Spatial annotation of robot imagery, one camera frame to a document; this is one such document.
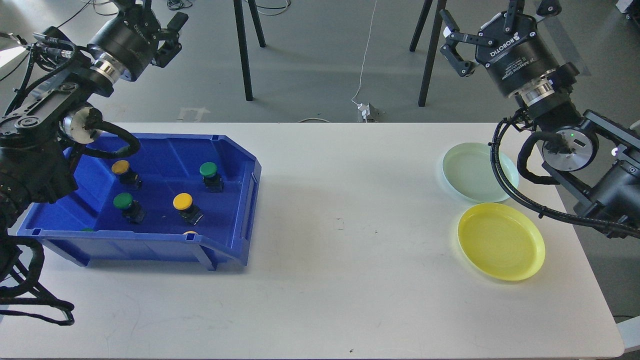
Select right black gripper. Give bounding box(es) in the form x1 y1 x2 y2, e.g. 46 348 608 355
439 0 563 99

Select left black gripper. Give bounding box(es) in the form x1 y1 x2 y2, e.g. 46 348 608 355
87 0 189 82

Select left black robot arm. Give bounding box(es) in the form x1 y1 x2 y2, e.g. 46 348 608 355
0 0 189 326

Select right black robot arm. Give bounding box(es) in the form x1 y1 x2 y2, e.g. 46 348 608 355
439 0 640 239

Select pale green plate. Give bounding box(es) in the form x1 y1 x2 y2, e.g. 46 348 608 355
440 142 509 203

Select yellow plate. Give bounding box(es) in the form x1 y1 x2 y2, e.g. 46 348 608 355
456 202 546 281

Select black stand legs right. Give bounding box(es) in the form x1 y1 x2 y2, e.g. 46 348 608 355
409 0 447 108

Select black stand legs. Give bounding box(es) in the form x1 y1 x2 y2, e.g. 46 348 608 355
233 0 266 101
409 0 447 108

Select black stand legs left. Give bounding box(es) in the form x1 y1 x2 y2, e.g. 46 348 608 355
233 0 266 101

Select white power plug block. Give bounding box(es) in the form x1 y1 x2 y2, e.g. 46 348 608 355
357 103 381 123

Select blue plastic bin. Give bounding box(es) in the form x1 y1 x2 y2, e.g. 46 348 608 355
17 133 262 271

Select black floor cable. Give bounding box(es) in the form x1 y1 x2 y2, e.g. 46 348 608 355
0 0 121 83

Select white cable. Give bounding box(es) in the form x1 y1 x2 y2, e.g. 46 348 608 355
298 0 379 124

